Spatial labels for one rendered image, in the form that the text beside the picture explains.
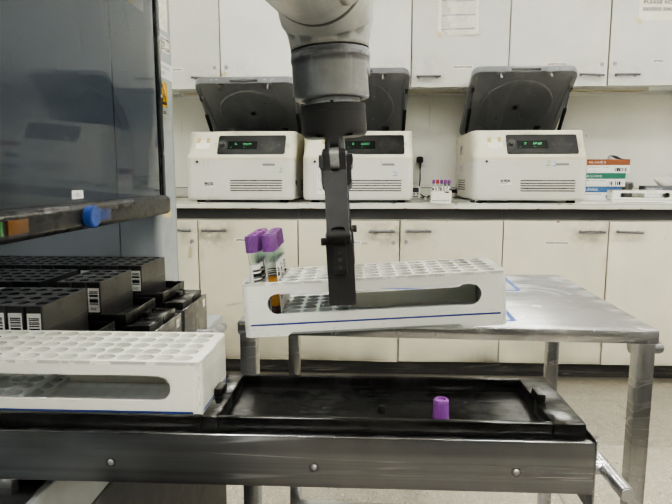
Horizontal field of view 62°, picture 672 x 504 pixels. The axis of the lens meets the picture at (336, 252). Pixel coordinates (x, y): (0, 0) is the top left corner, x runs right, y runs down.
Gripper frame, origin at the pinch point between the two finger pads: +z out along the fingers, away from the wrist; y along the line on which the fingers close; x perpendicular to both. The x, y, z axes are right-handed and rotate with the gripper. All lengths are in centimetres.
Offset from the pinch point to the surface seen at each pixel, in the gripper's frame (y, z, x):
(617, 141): 277, -22, -157
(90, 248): 41, -1, 50
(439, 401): -15.7, 9.7, -8.9
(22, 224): -7.5, -8.8, 33.9
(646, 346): 11.0, 14.2, -41.6
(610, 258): 214, 37, -126
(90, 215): 6.1, -8.8, 32.9
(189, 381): -17.9, 5.8, 14.0
